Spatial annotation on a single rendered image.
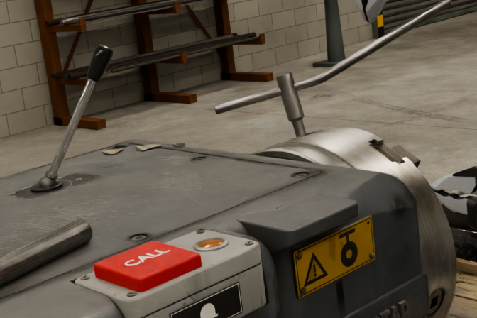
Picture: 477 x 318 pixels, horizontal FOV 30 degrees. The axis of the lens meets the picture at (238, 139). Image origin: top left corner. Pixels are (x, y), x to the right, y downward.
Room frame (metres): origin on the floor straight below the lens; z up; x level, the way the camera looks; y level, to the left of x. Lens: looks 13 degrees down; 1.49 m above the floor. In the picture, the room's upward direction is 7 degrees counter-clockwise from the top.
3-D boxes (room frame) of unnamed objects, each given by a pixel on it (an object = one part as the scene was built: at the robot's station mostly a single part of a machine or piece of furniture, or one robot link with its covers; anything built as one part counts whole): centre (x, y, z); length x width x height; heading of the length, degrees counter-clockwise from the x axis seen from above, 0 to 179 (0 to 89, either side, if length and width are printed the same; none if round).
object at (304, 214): (0.76, -0.04, 1.24); 0.09 x 0.08 x 0.03; 132
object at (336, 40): (9.91, -1.20, 0.57); 0.47 x 0.37 x 1.14; 133
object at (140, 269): (0.64, 0.08, 1.26); 0.06 x 0.06 x 0.02; 42
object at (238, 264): (0.66, 0.07, 1.23); 0.13 x 0.08 x 0.05; 132
